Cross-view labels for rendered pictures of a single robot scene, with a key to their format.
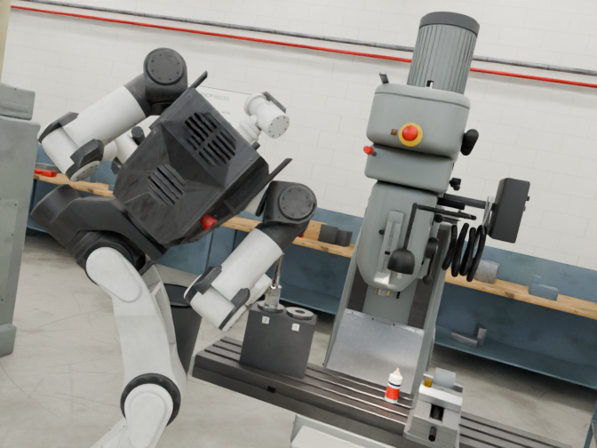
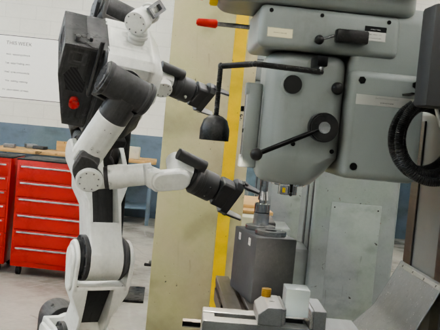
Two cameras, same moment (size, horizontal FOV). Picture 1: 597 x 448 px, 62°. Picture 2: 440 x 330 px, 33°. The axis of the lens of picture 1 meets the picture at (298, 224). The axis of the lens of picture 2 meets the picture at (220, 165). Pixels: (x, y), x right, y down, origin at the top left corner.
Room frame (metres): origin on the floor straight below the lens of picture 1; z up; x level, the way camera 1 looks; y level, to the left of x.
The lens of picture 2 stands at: (0.74, -1.99, 1.44)
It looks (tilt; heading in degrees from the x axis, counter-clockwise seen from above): 3 degrees down; 70
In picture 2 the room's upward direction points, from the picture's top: 5 degrees clockwise
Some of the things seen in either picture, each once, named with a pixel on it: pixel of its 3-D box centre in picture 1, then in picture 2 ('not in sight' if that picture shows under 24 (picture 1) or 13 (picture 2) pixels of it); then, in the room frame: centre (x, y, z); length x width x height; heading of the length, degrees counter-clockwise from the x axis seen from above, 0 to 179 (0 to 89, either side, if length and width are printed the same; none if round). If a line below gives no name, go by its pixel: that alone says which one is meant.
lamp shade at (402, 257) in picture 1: (401, 260); (215, 127); (1.34, -0.30, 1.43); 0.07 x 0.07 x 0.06
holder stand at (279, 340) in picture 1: (279, 336); (262, 261); (1.63, -0.01, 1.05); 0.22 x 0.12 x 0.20; 85
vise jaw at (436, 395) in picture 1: (440, 396); (269, 310); (1.43, -0.52, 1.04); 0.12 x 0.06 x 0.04; 72
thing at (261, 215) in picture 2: (272, 296); (261, 215); (1.63, 0.04, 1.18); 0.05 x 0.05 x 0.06
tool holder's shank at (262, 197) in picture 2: (278, 269); (264, 184); (1.63, 0.04, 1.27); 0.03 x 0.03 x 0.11
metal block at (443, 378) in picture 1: (443, 381); (295, 300); (1.48, -0.53, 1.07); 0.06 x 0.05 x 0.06; 72
